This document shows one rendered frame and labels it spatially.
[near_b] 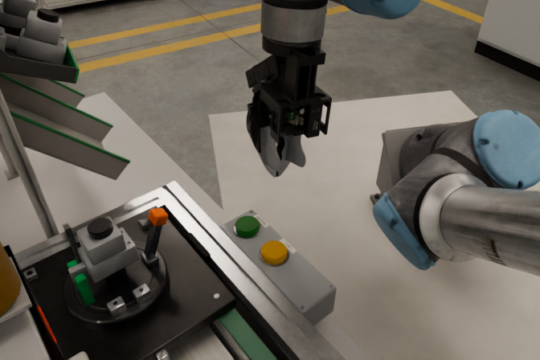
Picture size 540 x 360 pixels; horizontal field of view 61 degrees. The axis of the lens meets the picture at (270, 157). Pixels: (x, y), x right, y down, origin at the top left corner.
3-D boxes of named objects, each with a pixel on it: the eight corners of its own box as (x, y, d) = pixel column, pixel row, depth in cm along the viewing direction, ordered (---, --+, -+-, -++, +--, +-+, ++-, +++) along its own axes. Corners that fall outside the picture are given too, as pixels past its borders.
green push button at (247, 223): (250, 219, 78) (249, 211, 77) (264, 233, 76) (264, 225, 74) (231, 230, 76) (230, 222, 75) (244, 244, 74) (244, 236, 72)
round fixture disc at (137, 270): (142, 235, 73) (140, 226, 72) (186, 293, 64) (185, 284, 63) (53, 280, 66) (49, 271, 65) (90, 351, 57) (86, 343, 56)
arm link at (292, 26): (251, -6, 54) (312, -10, 57) (250, 32, 56) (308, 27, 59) (279, 11, 48) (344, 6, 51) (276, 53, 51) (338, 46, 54)
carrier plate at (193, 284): (157, 212, 80) (156, 203, 78) (237, 306, 65) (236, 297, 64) (12, 284, 68) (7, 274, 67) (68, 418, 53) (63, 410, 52)
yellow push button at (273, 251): (276, 244, 74) (276, 235, 73) (292, 259, 71) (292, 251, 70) (255, 256, 72) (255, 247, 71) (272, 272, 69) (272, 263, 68)
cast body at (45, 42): (63, 56, 74) (71, 14, 71) (63, 66, 70) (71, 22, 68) (4, 42, 70) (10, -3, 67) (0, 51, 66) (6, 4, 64)
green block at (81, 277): (92, 296, 62) (83, 272, 59) (96, 301, 61) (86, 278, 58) (83, 300, 61) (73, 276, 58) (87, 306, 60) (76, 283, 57)
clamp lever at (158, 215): (152, 249, 67) (162, 206, 64) (158, 257, 66) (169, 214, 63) (129, 254, 65) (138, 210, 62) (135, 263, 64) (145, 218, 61)
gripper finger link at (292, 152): (290, 194, 64) (296, 137, 59) (272, 171, 68) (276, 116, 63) (309, 189, 65) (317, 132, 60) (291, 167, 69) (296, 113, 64)
